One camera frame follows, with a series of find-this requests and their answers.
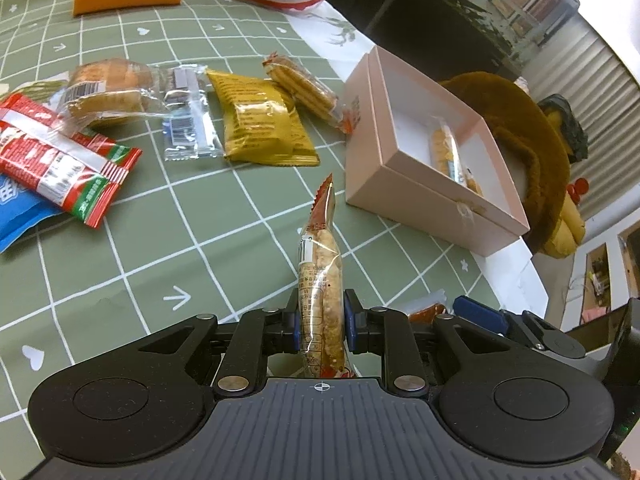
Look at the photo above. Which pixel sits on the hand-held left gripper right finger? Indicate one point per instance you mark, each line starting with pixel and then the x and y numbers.
pixel 350 330

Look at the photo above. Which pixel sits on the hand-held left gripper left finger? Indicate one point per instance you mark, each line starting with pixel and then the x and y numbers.
pixel 297 335

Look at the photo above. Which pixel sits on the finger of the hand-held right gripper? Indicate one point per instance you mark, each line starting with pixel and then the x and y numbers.
pixel 475 310

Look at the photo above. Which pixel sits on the orange red snack packet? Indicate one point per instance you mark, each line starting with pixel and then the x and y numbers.
pixel 425 313

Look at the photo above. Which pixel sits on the slender cracker packet red ends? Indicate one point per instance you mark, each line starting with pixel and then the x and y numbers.
pixel 320 270

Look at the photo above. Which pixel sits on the pink cardboard box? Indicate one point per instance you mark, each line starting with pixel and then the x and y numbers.
pixel 400 195

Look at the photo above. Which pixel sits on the cracker packet orange ends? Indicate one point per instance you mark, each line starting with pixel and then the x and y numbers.
pixel 442 150

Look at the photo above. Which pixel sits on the yellow snack packet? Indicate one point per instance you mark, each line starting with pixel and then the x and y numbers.
pixel 260 120

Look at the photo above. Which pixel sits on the clear packet dark snack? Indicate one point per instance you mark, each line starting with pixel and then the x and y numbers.
pixel 190 130

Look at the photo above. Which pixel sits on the round cracker packet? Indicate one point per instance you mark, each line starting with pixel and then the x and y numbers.
pixel 305 87

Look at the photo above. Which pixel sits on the bread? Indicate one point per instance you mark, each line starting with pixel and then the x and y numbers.
pixel 105 90

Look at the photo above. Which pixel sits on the green grid tablecloth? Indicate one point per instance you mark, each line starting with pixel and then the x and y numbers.
pixel 200 240

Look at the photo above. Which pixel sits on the brown plush cloth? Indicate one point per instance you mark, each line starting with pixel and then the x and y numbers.
pixel 525 130

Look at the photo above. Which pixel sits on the dark rough object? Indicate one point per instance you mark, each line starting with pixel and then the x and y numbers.
pixel 570 125

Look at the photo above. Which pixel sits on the blue snack packet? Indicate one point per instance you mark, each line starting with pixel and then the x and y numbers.
pixel 20 215

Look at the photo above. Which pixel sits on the black cabinet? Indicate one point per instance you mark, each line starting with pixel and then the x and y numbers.
pixel 400 0

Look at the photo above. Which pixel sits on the pale green snack packet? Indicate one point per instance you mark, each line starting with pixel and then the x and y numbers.
pixel 42 89

